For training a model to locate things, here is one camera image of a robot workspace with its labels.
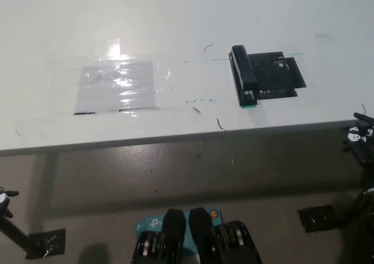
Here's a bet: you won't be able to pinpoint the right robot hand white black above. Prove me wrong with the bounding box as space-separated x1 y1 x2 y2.
342 112 374 164

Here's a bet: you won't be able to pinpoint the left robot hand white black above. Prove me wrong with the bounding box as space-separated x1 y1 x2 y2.
0 189 20 219

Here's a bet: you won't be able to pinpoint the black desktop stapler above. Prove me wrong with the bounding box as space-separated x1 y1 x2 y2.
227 44 259 107

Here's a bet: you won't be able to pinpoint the black tape mark on desk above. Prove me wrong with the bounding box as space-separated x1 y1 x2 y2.
247 51 307 99

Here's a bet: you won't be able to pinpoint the robot body black ribbed blocks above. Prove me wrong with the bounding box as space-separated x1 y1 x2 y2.
130 207 262 264

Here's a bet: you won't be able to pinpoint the black floor tape patch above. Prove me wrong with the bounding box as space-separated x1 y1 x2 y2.
24 228 67 260
297 204 337 234

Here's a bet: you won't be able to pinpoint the white paper sheet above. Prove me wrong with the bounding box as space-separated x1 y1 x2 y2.
74 60 157 115

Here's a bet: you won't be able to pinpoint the teal router box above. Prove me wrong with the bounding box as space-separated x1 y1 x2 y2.
136 207 224 249

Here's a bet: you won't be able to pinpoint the clear plastic film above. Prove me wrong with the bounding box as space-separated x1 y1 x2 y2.
43 37 189 123

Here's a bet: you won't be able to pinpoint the black diagonal frame bar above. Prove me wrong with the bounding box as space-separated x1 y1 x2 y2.
0 216 33 249

